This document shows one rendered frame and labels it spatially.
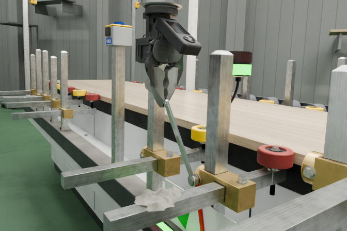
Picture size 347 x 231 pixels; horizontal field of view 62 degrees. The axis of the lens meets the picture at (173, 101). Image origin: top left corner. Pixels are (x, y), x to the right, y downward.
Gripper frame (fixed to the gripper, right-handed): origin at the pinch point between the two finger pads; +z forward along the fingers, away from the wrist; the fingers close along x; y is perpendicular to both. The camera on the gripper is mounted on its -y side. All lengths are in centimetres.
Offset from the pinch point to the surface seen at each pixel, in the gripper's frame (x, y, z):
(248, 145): -26.7, -1.8, 13.1
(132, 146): -28, 69, 32
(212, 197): -2.1, -14.5, 16.6
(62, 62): -7, 114, -7
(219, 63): -6.1, -10.2, -8.7
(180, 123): -26.7, 29.7, 12.9
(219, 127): -6.5, -10.7, 4.1
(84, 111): -18, 110, 21
